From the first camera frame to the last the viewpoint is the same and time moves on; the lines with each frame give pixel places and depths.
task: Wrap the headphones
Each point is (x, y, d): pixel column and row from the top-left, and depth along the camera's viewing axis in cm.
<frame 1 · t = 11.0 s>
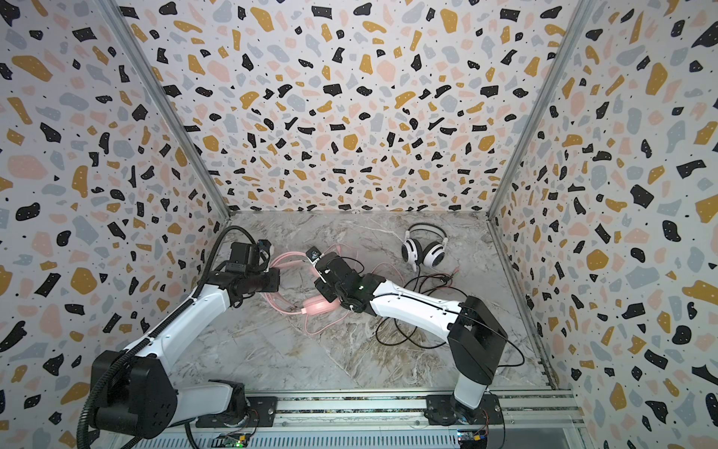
left hand: (274, 272, 85), fingers closed
right hand: (318, 269, 80), fingers open
pink headphones: (313, 306, 79), point 16 cm above the table
white black headphones: (414, 253, 102), point 8 cm above the table

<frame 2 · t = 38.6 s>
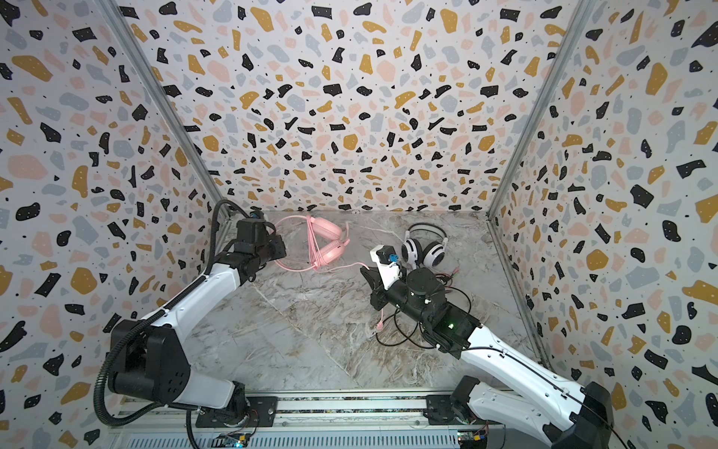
left hand: (278, 236, 86), fingers closed
right hand: (359, 265, 66), fingers closed
pink headphones: (326, 239, 85), point 24 cm above the table
the other named things where they were.

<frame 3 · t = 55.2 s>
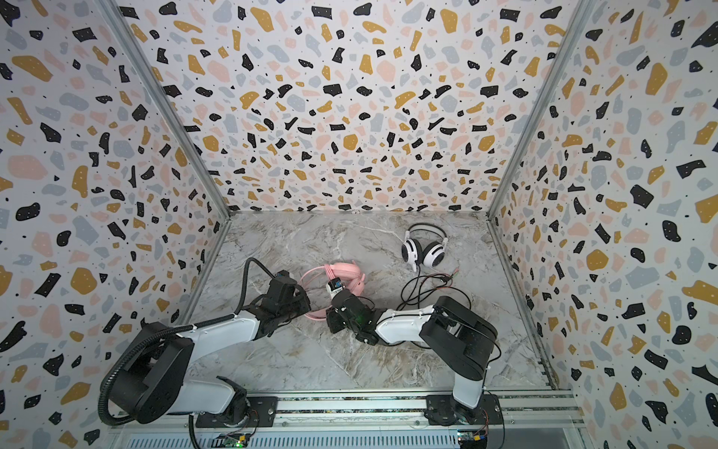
left hand: (312, 296, 90), fingers closed
right hand: (322, 307, 86), fingers closed
pink headphones: (352, 277, 92), point 10 cm above the table
the other named things where they were.

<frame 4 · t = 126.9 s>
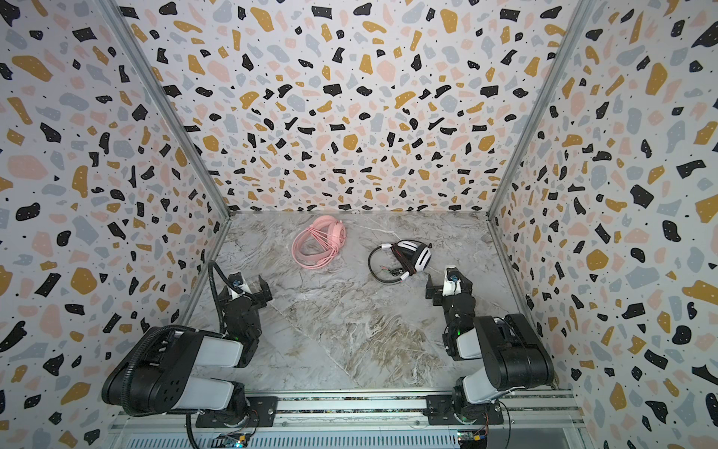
left hand: (242, 278, 86), fingers open
right hand: (443, 269, 89), fingers open
pink headphones: (316, 245, 112), on the table
white black headphones: (394, 262, 108), on the table

